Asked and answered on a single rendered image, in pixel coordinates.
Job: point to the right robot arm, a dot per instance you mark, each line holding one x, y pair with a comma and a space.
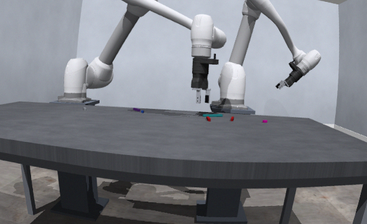
80, 76

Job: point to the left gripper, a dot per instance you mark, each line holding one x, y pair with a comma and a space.
298, 71

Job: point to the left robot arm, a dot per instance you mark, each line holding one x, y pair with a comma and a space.
232, 79

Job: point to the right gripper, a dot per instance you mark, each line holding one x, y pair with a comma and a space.
200, 70

